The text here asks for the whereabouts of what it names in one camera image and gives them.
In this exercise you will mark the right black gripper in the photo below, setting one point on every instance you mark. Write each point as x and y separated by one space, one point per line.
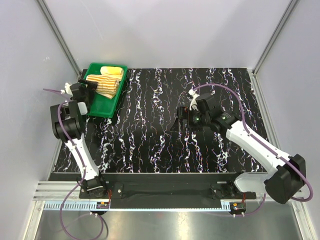
182 113

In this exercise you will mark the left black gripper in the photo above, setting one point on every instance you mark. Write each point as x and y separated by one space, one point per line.
91 88

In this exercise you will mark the yellow orange striped towel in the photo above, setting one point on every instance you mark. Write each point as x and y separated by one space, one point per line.
107 86

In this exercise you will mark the yellow cream towel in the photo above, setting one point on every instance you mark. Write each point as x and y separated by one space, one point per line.
111 70

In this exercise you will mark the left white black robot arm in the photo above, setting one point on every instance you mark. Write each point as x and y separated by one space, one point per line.
68 125

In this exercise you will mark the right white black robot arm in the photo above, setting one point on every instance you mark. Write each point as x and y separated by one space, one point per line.
284 175

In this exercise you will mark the green plastic tray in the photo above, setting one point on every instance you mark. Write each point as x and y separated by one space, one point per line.
102 106

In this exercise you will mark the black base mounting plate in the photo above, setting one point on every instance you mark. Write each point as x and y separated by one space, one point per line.
165 187

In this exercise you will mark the right small controller board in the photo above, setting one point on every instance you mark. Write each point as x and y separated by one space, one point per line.
238 206

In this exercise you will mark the small controller board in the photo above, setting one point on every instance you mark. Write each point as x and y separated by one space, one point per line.
103 205
238 206

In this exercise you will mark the left small controller board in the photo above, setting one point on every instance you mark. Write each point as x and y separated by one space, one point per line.
103 205

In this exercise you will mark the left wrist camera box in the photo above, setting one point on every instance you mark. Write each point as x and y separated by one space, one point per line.
72 89

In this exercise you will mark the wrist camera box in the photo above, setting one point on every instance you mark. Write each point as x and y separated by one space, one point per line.
202 102
72 89

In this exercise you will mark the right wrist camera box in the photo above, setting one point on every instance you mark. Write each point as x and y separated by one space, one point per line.
202 102

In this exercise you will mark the slotted aluminium cable duct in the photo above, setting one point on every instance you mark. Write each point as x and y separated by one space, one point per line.
139 206

